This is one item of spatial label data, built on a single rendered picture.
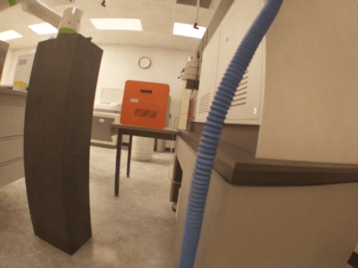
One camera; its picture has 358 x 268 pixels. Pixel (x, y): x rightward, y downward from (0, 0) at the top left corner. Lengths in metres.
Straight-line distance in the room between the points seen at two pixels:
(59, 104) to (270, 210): 0.86
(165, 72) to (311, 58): 4.56
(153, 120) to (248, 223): 1.40
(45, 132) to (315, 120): 1.03
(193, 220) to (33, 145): 0.87
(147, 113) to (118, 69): 3.52
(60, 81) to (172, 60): 4.32
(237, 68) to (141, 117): 1.43
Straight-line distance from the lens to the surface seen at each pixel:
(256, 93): 0.43
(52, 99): 0.91
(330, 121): 0.55
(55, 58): 0.97
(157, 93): 1.69
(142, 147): 3.27
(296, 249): 0.60
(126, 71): 5.03
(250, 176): 0.39
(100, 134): 4.33
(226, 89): 0.31
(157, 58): 5.04
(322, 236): 0.68
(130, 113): 1.70
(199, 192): 0.32
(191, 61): 1.38
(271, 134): 0.40
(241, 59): 0.33
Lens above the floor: 0.79
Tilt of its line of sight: 4 degrees down
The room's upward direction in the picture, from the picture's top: 7 degrees clockwise
